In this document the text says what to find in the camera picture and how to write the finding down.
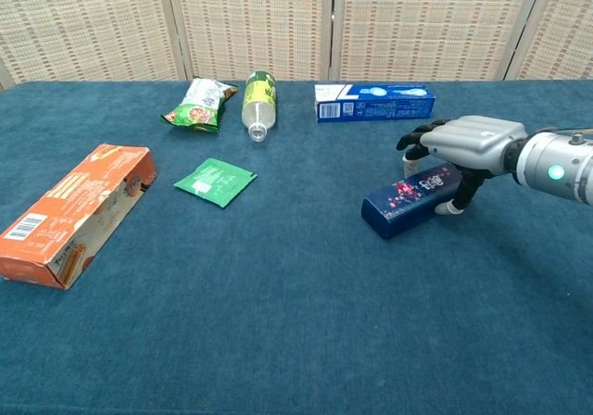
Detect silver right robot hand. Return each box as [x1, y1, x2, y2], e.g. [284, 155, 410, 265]
[396, 115, 529, 216]

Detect navy blue glasses case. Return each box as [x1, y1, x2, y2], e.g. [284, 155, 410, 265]
[360, 163, 464, 241]

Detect blue toothpaste box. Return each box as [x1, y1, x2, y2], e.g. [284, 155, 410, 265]
[314, 82, 436, 124]

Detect clear bottle with yellow-green label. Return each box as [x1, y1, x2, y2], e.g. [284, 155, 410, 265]
[240, 69, 278, 144]

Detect blue tablecloth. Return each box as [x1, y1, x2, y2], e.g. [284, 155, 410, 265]
[0, 80, 593, 415]

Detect woven bamboo folding screen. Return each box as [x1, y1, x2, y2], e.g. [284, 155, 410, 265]
[0, 0, 593, 93]

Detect green foil sachet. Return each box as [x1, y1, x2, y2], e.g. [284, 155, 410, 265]
[173, 157, 259, 209]

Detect green and white snack bag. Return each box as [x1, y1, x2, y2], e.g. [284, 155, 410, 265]
[160, 76, 239, 134]

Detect orange cardboard snack box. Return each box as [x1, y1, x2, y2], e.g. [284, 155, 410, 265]
[0, 144, 158, 291]

